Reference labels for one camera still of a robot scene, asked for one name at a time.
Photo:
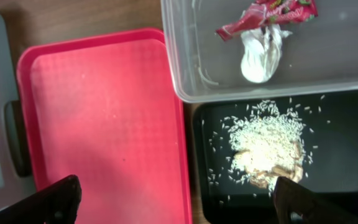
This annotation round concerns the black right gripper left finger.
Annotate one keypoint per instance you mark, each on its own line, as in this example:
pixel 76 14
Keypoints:
pixel 56 204

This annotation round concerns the clear plastic waste bin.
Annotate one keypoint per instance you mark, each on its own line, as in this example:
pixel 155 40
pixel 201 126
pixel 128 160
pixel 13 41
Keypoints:
pixel 320 55

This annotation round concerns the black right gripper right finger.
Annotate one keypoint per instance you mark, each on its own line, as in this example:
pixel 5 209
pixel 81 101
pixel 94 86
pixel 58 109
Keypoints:
pixel 289 197

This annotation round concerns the crumpled white tissue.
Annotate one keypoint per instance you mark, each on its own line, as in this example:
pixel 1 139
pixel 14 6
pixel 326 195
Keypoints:
pixel 262 52

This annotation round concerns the red snack wrapper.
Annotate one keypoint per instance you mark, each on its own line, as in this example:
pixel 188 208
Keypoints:
pixel 263 13

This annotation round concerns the black food waste tray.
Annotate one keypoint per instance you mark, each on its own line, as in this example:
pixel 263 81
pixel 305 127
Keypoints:
pixel 330 136

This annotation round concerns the pile of rice waste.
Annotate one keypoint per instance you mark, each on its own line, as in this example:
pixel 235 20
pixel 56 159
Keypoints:
pixel 244 147

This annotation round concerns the red plastic tray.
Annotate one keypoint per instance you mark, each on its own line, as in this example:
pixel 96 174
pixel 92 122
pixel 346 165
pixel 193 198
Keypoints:
pixel 103 108

